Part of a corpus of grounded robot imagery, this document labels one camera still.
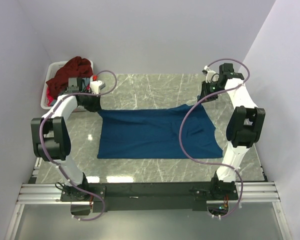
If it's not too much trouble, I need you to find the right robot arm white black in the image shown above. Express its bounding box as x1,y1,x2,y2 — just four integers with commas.
198,62,266,200

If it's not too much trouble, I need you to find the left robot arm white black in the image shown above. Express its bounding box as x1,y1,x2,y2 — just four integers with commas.
30,77,105,201

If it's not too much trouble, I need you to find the white laundry basket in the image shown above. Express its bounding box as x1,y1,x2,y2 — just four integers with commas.
40,60,94,110

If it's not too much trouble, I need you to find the pink garment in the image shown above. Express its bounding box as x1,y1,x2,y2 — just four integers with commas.
46,87,55,107

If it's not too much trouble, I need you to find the dark red t shirt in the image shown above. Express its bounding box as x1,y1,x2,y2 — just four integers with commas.
46,56,93,99

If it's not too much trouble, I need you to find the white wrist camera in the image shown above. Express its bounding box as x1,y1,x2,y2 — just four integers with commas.
202,65,219,83
89,80,106,95

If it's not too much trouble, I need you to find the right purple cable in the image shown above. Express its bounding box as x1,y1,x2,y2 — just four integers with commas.
178,57,251,219

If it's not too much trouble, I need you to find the black base beam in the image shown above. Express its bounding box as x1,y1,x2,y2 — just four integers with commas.
60,176,239,215

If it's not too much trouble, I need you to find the purple cable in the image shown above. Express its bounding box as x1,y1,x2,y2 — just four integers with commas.
178,57,251,219
38,69,118,222

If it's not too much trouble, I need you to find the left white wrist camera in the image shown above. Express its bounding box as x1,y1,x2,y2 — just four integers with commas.
89,80,106,95

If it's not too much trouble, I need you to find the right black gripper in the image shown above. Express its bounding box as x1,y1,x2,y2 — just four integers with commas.
198,80,226,104

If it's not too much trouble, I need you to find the grey blue t shirt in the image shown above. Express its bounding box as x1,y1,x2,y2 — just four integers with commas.
82,77,91,88

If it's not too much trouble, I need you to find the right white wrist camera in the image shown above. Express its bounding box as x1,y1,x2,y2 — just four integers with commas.
202,65,219,83

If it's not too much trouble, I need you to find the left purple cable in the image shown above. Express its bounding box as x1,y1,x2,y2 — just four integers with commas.
38,69,118,222

